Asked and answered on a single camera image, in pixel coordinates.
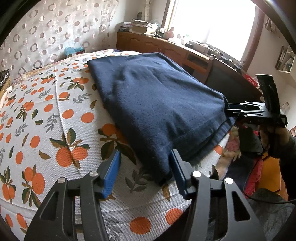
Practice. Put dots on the navy printed t-shirt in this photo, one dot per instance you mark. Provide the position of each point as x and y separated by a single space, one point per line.
158 107

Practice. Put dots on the pink piggy bank figurine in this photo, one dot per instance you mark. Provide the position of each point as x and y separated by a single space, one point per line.
169 33

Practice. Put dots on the tied beige window curtain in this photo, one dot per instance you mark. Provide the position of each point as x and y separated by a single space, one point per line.
146 15

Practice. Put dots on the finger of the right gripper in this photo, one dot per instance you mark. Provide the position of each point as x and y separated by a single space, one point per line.
247 106
248 114

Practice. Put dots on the stack of papers and books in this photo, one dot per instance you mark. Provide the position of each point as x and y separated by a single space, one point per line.
139 27

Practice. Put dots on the black ring patterned cloth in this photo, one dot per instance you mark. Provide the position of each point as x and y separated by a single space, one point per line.
4 79

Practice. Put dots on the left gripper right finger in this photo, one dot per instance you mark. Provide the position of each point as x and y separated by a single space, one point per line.
210 199

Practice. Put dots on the person right hand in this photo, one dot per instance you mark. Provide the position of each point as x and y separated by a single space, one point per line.
273 139

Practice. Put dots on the orange fruit print bedsheet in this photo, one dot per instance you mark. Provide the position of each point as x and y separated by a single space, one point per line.
53 124

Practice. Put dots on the circle patterned sheer curtain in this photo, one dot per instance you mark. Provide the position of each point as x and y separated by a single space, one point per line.
43 34

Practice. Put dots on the tissue box with blue bag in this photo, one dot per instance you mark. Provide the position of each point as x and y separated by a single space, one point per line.
70 51

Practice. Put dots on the window with brown frame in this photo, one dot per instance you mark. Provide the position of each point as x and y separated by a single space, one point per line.
231 27

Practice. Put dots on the long wooden cabinet desk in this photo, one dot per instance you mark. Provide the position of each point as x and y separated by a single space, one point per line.
208 70

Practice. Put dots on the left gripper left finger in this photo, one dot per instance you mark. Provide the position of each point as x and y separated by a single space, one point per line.
55 218

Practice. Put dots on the white wall shelf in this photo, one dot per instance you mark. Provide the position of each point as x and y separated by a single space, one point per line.
285 64

